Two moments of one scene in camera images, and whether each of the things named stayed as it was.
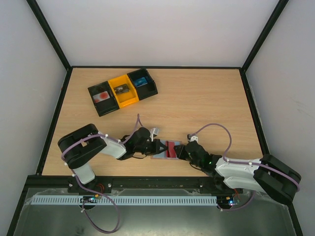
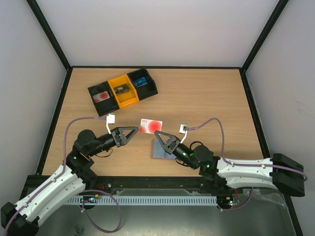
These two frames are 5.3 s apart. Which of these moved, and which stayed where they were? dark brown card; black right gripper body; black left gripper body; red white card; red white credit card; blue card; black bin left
Moved: red white credit card; black left gripper body; black right gripper body
Stayed: dark brown card; black bin left; blue card; red white card
